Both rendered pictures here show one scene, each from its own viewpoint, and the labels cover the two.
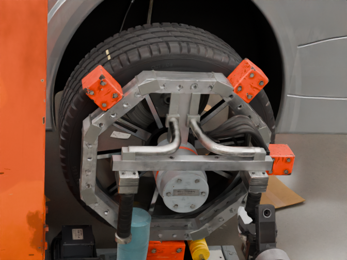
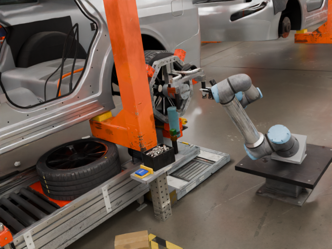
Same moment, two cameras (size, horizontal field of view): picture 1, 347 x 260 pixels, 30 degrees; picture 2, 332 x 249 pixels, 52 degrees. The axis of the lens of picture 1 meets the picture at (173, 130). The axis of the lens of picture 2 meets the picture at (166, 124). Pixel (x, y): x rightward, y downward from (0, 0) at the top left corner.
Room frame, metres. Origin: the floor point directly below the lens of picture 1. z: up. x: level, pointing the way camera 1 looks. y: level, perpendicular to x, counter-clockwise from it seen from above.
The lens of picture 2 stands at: (-0.77, 1.51, 1.66)
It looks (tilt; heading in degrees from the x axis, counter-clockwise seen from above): 22 degrees down; 329
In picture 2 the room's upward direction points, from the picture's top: 8 degrees counter-clockwise
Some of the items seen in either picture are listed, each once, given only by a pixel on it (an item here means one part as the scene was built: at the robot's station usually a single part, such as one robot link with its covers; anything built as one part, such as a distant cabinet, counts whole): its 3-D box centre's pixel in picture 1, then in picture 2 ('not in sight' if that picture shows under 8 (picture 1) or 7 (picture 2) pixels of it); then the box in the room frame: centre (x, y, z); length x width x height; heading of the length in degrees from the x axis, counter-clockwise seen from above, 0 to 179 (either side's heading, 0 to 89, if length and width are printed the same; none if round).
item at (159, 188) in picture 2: not in sight; (160, 193); (1.23, 0.46, 0.21); 0.10 x 0.10 x 0.42; 13
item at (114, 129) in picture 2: not in sight; (113, 119); (1.79, 0.49, 0.69); 0.52 x 0.17 x 0.35; 13
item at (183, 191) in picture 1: (178, 173); (176, 90); (1.57, -0.03, 0.85); 0.21 x 0.14 x 0.14; 13
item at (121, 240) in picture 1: (125, 214); (177, 101); (1.37, 0.10, 0.83); 0.04 x 0.04 x 0.16
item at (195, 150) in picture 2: not in sight; (170, 156); (1.82, -0.03, 0.13); 0.50 x 0.36 x 0.10; 103
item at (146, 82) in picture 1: (174, 160); (169, 89); (1.64, -0.01, 0.85); 0.54 x 0.07 x 0.54; 103
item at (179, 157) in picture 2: not in sight; (158, 166); (1.24, 0.43, 0.44); 0.43 x 0.17 x 0.03; 103
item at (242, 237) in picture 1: (251, 212); (203, 89); (1.45, -0.23, 0.83); 0.04 x 0.04 x 0.16
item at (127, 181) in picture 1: (126, 175); (173, 89); (1.40, 0.10, 0.93); 0.09 x 0.05 x 0.05; 13
